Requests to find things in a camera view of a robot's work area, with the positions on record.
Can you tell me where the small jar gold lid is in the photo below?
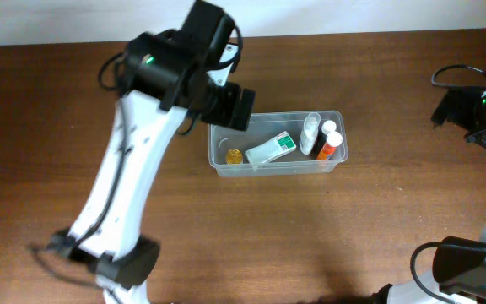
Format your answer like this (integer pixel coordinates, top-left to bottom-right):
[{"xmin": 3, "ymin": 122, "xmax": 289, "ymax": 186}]
[{"xmin": 225, "ymin": 149, "xmax": 244, "ymax": 165}]

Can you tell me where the green white medicine box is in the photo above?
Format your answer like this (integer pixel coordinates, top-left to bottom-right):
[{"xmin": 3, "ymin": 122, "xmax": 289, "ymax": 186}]
[{"xmin": 245, "ymin": 131, "xmax": 296, "ymax": 167}]

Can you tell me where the white tube bottle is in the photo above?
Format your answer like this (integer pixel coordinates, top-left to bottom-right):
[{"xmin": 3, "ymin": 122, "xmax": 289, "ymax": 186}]
[{"xmin": 300, "ymin": 112, "xmax": 321, "ymax": 155}]

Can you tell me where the black bottle white cap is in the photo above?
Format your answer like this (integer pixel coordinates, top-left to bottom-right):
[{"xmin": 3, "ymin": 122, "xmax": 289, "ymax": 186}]
[{"xmin": 311, "ymin": 120, "xmax": 337, "ymax": 158}]

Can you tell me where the orange tablet tube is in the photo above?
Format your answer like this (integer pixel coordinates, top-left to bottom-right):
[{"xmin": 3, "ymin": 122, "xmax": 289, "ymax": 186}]
[{"xmin": 316, "ymin": 132, "xmax": 343, "ymax": 160}]

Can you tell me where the clear plastic container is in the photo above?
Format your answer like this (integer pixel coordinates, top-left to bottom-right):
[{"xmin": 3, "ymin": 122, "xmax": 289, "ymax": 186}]
[{"xmin": 208, "ymin": 110, "xmax": 348, "ymax": 177}]

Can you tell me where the black right camera cable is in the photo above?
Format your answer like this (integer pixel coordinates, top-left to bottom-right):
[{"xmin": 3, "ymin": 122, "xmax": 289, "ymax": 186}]
[{"xmin": 408, "ymin": 63, "xmax": 486, "ymax": 304}]

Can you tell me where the black camera cable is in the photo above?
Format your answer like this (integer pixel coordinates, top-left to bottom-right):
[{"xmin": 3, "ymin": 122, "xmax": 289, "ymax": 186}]
[
  {"xmin": 27, "ymin": 24, "xmax": 245, "ymax": 304},
  {"xmin": 408, "ymin": 63, "xmax": 486, "ymax": 304}
]

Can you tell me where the black left camera cable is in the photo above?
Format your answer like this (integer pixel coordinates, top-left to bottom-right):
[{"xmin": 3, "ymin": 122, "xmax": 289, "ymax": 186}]
[{"xmin": 27, "ymin": 24, "xmax": 245, "ymax": 304}]

